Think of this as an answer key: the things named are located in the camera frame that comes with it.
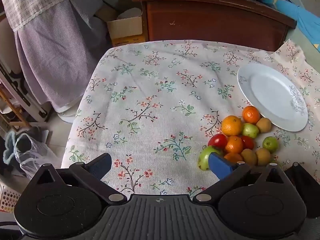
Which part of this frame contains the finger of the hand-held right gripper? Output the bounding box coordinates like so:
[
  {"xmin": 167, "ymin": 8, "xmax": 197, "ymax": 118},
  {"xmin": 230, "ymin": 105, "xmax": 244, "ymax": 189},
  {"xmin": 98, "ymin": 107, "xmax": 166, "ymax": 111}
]
[{"xmin": 284, "ymin": 162, "xmax": 316, "ymax": 189}]

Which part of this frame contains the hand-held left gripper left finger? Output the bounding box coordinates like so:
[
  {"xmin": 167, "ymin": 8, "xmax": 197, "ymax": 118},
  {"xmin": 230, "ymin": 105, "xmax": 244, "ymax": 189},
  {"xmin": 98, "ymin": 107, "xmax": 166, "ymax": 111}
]
[{"xmin": 21, "ymin": 153, "xmax": 128, "ymax": 205}]

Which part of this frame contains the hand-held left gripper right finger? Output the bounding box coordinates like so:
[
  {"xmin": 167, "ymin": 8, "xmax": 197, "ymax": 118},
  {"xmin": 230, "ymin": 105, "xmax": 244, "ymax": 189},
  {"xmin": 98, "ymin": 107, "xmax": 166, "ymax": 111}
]
[{"xmin": 192, "ymin": 152, "xmax": 292, "ymax": 203}]

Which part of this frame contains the large green fruit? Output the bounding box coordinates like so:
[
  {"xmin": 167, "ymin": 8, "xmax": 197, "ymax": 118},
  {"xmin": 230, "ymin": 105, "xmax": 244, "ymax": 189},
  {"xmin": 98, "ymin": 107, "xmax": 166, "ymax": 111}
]
[{"xmin": 198, "ymin": 145, "xmax": 223, "ymax": 171}]

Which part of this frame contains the small tangerine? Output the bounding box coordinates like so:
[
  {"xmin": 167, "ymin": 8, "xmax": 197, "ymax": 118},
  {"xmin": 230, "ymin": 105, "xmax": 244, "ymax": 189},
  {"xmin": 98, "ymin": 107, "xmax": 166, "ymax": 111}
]
[
  {"xmin": 242, "ymin": 106, "xmax": 261, "ymax": 125},
  {"xmin": 224, "ymin": 135, "xmax": 244, "ymax": 155},
  {"xmin": 224, "ymin": 152, "xmax": 240, "ymax": 165}
]

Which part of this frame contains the small green fruit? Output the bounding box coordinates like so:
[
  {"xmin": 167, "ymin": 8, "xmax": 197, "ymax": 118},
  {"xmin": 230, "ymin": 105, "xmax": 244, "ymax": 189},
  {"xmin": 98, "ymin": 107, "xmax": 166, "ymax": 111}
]
[
  {"xmin": 241, "ymin": 123, "xmax": 259, "ymax": 139},
  {"xmin": 262, "ymin": 136, "xmax": 279, "ymax": 152}
]

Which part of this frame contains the brown kiwi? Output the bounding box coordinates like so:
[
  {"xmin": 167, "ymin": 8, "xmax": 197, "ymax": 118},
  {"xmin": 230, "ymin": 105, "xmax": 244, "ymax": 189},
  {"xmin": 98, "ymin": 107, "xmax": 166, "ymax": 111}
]
[
  {"xmin": 256, "ymin": 118, "xmax": 272, "ymax": 133},
  {"xmin": 255, "ymin": 147, "xmax": 272, "ymax": 166},
  {"xmin": 240, "ymin": 148, "xmax": 258, "ymax": 166}
]

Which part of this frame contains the white plate with grey flower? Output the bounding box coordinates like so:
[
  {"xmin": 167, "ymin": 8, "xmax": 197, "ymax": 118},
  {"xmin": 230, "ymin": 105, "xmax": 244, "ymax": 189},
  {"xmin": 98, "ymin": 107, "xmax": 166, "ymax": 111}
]
[{"xmin": 237, "ymin": 63, "xmax": 309, "ymax": 132}]

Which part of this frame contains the red apple left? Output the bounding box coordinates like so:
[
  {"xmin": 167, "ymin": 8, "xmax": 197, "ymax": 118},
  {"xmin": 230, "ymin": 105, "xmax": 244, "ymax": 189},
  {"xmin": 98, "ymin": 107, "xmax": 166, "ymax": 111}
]
[{"xmin": 207, "ymin": 133, "xmax": 228, "ymax": 153}]

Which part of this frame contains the red apple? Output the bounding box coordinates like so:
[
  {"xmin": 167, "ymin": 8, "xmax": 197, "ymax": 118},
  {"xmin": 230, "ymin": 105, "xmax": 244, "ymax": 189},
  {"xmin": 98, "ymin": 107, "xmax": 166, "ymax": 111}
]
[
  {"xmin": 207, "ymin": 133, "xmax": 228, "ymax": 153},
  {"xmin": 240, "ymin": 135, "xmax": 255, "ymax": 150}
]

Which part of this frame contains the red apple right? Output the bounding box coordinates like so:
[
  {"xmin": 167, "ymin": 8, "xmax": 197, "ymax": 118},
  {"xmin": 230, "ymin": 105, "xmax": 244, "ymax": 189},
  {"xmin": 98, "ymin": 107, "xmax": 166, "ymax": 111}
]
[{"xmin": 240, "ymin": 135, "xmax": 255, "ymax": 150}]

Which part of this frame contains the large orange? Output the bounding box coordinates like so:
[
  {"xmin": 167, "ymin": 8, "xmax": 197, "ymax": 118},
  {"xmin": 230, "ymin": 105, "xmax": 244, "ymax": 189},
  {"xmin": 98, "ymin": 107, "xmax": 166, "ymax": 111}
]
[{"xmin": 221, "ymin": 115, "xmax": 243, "ymax": 137}]

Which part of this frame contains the clear plastic bag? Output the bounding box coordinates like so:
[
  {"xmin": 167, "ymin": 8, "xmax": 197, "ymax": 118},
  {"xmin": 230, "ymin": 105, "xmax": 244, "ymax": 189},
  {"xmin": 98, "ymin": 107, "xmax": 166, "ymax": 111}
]
[{"xmin": 14, "ymin": 133, "xmax": 61, "ymax": 179}]

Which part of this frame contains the floral tablecloth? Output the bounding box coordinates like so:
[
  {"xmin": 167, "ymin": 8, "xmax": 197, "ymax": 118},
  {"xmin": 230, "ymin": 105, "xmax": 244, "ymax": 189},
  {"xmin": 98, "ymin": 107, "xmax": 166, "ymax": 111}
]
[{"xmin": 61, "ymin": 39, "xmax": 320, "ymax": 198}]

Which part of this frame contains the white perforated basket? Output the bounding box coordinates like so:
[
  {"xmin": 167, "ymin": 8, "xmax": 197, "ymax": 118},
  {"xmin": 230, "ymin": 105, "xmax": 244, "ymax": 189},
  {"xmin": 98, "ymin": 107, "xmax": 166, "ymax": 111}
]
[{"xmin": 0, "ymin": 180, "xmax": 22, "ymax": 213}]

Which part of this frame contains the wooden rack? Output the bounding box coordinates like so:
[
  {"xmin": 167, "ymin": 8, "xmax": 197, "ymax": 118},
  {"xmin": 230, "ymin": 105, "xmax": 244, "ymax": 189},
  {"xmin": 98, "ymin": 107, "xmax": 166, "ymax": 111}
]
[{"xmin": 0, "ymin": 87, "xmax": 33, "ymax": 132}]

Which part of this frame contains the yellow box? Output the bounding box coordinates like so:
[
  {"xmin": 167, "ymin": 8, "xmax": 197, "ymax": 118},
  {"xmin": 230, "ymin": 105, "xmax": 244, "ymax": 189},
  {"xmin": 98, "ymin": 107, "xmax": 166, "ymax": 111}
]
[{"xmin": 111, "ymin": 34, "xmax": 146, "ymax": 47}]

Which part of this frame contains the checked purple fabric cover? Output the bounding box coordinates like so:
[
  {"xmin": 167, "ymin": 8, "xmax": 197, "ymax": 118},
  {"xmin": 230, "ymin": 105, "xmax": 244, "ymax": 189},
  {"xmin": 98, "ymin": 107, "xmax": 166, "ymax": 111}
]
[{"xmin": 1, "ymin": 0, "xmax": 112, "ymax": 113}]

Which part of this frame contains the pale green sheet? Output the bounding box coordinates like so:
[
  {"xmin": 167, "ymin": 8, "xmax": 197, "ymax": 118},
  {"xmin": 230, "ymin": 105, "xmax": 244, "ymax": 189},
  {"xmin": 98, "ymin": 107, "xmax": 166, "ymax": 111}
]
[{"xmin": 284, "ymin": 25, "xmax": 320, "ymax": 64}]

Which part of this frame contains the open cardboard box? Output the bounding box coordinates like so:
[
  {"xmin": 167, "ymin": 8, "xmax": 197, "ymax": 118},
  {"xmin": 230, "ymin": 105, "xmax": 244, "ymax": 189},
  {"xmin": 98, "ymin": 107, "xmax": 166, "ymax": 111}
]
[{"xmin": 95, "ymin": 5, "xmax": 143, "ymax": 40}]

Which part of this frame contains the brown wooden cabinet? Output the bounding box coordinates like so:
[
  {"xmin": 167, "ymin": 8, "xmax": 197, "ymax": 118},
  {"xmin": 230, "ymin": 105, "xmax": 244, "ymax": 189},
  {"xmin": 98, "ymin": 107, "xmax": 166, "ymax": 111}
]
[{"xmin": 131, "ymin": 0, "xmax": 298, "ymax": 52}]

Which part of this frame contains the blue printed cloth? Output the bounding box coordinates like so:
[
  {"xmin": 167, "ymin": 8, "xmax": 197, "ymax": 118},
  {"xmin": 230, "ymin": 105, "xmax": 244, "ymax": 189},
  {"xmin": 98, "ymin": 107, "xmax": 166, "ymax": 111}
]
[{"xmin": 262, "ymin": 0, "xmax": 320, "ymax": 53}]

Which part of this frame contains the black and white frame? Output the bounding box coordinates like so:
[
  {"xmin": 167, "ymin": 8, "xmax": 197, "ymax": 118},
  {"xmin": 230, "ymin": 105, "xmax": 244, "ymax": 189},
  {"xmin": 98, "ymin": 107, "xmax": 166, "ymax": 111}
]
[{"xmin": 0, "ymin": 60, "xmax": 52, "ymax": 122}]

